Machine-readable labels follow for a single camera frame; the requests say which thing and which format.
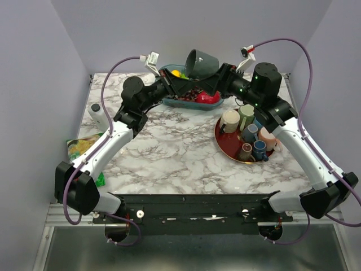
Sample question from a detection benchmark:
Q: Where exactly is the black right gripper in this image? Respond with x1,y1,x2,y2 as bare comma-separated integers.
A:
195,62,263,107

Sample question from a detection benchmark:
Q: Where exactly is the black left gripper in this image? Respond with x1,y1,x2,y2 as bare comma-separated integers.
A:
138,67,196,112

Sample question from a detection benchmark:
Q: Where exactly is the dark grey mug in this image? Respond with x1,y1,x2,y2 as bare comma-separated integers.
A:
184,49,219,80

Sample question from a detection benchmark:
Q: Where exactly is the cream ceramic mug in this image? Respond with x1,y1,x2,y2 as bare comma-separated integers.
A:
219,110,240,134

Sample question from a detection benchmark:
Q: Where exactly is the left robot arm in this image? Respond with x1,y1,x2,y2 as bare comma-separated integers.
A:
55,69,199,223

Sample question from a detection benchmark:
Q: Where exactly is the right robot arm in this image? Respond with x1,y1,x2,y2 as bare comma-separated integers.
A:
197,62,358,221

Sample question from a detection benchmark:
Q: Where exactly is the light green mug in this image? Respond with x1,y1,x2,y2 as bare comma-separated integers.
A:
238,104,254,131

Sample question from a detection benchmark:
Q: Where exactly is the light blue mug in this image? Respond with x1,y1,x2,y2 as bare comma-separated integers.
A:
253,118,263,130

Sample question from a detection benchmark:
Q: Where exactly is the grey blue mug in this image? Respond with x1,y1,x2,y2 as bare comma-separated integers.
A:
241,124,258,144

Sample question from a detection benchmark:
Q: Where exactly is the brown mug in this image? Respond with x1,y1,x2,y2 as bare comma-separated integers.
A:
237,143,256,162

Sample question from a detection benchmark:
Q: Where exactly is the dark blue mug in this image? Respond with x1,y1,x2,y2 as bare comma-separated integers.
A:
252,140,268,161

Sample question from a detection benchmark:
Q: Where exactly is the pink mug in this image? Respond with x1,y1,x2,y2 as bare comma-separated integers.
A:
258,127,283,152

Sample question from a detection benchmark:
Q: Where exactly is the yellow pear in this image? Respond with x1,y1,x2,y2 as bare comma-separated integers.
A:
171,70,182,78

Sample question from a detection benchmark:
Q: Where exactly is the pink dragon fruit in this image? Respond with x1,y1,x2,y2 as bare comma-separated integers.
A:
195,91,221,104

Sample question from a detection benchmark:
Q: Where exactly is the teal plastic fruit tub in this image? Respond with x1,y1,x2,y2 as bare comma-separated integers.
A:
161,64,224,111

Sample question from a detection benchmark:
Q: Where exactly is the dark purple grape bunch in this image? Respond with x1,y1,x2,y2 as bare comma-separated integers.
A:
177,89,201,102

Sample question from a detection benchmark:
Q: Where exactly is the red round tray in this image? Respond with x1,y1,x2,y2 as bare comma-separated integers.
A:
214,118,274,164

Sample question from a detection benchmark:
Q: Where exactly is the white bottle black cap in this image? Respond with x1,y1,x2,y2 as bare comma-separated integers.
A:
87,103,109,132

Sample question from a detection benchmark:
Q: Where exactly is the green chips bag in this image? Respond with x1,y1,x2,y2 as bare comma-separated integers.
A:
66,132,107,187

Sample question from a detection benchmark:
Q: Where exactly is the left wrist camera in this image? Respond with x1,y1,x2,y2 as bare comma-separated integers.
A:
139,51,160,76

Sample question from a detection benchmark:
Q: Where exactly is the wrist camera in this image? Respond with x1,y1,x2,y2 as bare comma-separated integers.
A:
236,45,256,73
139,51,160,76

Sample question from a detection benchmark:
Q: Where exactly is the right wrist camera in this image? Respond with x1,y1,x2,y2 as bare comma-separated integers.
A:
236,45,256,73

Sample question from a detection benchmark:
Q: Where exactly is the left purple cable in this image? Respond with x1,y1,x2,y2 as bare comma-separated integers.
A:
62,55,147,247

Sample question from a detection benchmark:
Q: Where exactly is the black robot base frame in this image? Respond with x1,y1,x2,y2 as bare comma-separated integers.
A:
93,190,294,237

